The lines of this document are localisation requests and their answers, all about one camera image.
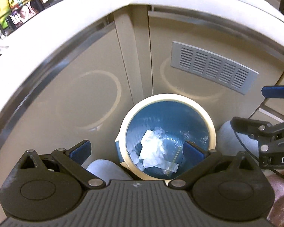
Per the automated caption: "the blue trash bin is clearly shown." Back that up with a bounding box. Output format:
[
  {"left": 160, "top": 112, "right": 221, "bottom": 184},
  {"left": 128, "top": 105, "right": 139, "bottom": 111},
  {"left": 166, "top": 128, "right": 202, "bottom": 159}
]
[{"left": 115, "top": 94, "right": 216, "bottom": 181}]

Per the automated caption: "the smartphone showing video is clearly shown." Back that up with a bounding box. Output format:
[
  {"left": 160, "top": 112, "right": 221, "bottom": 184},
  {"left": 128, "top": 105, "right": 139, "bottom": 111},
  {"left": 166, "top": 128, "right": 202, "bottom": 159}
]
[{"left": 5, "top": 0, "right": 45, "bottom": 31}]

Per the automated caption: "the white tissue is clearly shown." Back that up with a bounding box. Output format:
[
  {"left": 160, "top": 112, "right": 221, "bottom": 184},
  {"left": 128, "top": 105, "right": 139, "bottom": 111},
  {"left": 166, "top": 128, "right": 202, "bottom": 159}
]
[{"left": 139, "top": 127, "right": 165, "bottom": 168}]

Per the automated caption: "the clear plastic bag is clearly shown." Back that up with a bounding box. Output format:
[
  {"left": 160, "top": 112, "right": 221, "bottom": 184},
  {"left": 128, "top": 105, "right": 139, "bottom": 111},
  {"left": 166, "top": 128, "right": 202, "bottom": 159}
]
[{"left": 130, "top": 127, "right": 210, "bottom": 176}]

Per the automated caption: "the grey cabinet vent grille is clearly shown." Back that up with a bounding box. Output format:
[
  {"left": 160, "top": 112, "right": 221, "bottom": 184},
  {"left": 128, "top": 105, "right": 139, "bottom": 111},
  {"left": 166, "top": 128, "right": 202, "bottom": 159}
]
[{"left": 171, "top": 41, "right": 259, "bottom": 95}]

